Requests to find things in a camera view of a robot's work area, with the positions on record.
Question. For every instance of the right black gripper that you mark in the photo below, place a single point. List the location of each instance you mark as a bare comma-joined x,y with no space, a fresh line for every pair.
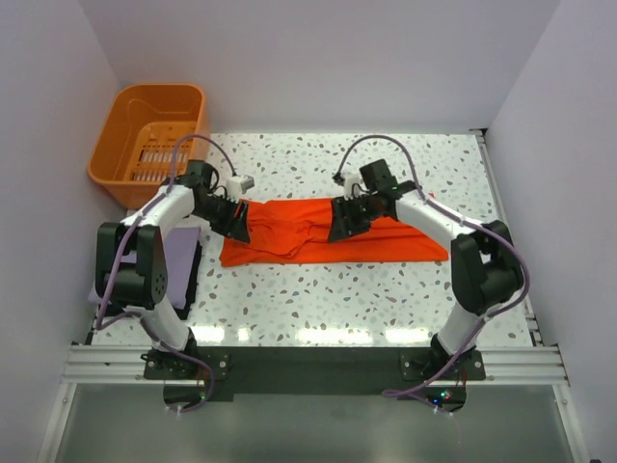
341,227

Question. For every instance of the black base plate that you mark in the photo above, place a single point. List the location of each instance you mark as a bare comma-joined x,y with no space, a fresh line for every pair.
222,373

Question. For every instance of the aluminium front rail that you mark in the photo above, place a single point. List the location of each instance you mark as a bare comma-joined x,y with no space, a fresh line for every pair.
107,364

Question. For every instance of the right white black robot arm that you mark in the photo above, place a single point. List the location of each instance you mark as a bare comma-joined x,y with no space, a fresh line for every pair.
488,276

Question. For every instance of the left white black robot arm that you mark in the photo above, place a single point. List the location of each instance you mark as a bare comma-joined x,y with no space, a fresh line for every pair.
131,275

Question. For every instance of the orange t shirt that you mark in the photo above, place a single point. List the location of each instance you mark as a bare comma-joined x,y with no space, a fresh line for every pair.
297,231

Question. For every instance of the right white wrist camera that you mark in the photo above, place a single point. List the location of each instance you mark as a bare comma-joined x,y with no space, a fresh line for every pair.
351,184

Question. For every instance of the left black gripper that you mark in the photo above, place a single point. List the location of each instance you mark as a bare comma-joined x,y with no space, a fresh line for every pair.
234,228

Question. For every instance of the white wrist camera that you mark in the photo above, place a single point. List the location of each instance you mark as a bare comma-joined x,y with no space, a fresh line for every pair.
239,185
351,184

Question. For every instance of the aluminium table edge rail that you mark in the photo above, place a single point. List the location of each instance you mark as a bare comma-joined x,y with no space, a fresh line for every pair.
529,314

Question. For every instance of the orange plastic basket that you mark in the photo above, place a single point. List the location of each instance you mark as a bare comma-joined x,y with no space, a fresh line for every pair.
133,153

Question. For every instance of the folded lavender t shirt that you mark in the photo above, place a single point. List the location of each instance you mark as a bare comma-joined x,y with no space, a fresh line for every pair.
178,270

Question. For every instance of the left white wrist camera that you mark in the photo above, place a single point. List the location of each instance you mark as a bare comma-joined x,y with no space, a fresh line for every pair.
239,185

